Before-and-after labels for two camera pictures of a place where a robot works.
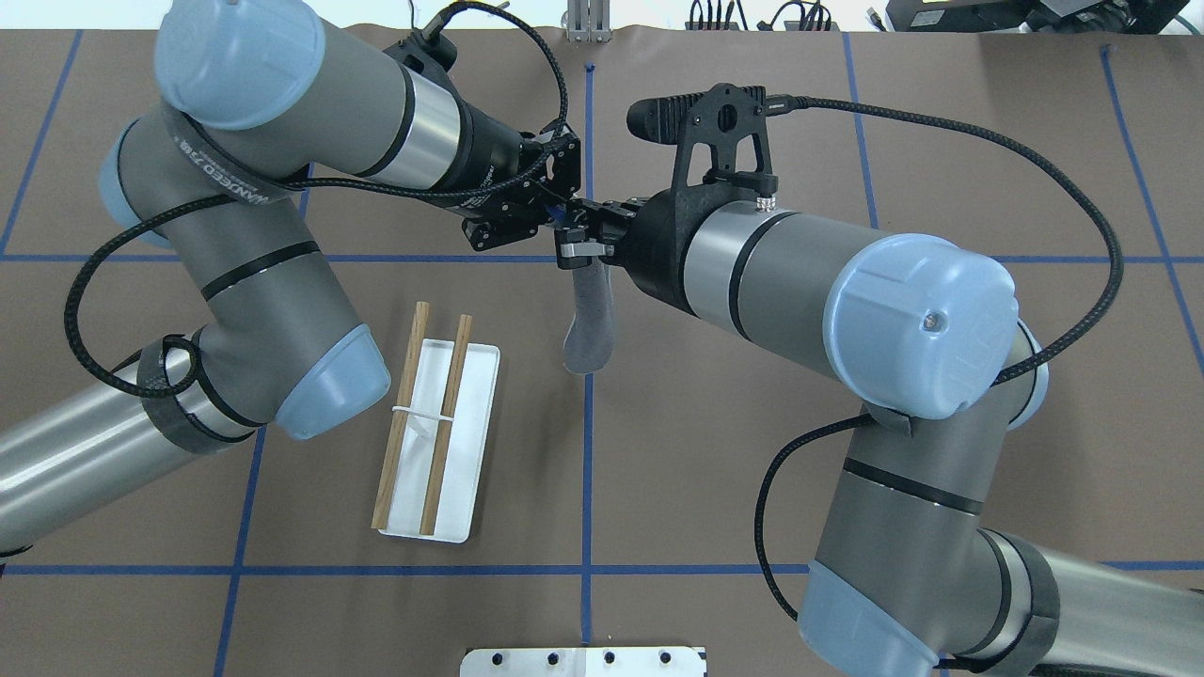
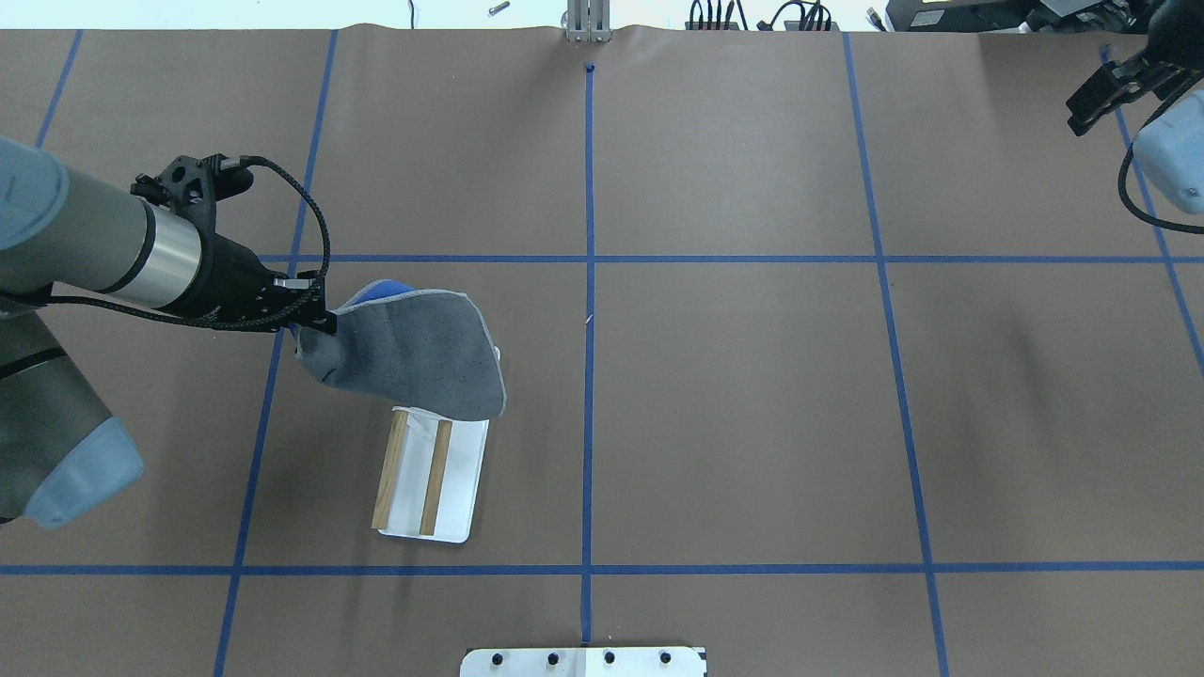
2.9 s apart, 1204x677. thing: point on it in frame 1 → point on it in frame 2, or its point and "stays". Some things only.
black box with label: x=1035 y=16 stays
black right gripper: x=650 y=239 → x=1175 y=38
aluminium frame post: x=589 y=21 stays
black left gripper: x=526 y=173 → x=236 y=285
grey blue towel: x=591 y=338 → x=429 y=350
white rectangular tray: x=436 y=433 stays
